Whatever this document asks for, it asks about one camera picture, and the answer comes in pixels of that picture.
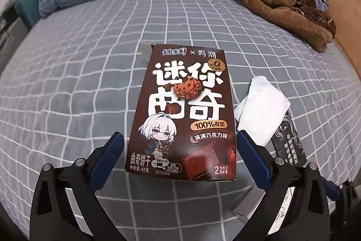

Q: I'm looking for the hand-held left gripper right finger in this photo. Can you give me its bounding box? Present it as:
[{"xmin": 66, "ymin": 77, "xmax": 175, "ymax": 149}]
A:
[{"xmin": 236, "ymin": 130, "xmax": 333, "ymax": 241}]

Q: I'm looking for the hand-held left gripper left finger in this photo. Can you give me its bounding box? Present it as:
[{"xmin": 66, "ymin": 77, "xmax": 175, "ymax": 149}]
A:
[{"xmin": 30, "ymin": 131, "xmax": 127, "ymax": 241}]

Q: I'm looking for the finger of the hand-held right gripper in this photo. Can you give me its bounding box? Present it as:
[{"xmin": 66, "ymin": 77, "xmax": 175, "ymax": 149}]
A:
[{"xmin": 322, "ymin": 177, "xmax": 343, "ymax": 205}]

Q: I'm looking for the brown cookie box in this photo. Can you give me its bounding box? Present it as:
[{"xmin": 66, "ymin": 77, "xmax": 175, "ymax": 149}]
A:
[{"xmin": 125, "ymin": 43, "xmax": 237, "ymax": 182}]

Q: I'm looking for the black wrapper with white print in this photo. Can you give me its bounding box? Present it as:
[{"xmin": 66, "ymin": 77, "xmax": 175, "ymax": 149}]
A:
[{"xmin": 269, "ymin": 114, "xmax": 308, "ymax": 165}]

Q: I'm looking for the grey cardboard piece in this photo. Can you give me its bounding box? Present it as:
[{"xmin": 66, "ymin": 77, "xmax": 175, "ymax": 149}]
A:
[{"xmin": 232, "ymin": 190, "xmax": 266, "ymax": 223}]

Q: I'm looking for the white tissue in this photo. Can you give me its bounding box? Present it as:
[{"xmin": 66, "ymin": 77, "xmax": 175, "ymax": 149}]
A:
[{"xmin": 235, "ymin": 76, "xmax": 291, "ymax": 147}]

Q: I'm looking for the grey checked blanket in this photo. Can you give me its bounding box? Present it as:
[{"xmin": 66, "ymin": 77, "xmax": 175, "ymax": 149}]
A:
[{"xmin": 0, "ymin": 0, "xmax": 361, "ymax": 241}]

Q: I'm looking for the grey ribbed suitcase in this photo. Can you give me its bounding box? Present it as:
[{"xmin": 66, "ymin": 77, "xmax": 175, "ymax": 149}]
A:
[{"xmin": 0, "ymin": 16, "xmax": 30, "ymax": 66}]

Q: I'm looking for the teal case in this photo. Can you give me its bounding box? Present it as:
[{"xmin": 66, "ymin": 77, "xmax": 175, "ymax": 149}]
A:
[{"xmin": 14, "ymin": 0, "xmax": 43, "ymax": 30}]

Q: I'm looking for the brown wooden headboard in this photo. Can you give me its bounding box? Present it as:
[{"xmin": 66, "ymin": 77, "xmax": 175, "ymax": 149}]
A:
[{"xmin": 317, "ymin": 0, "xmax": 361, "ymax": 75}]

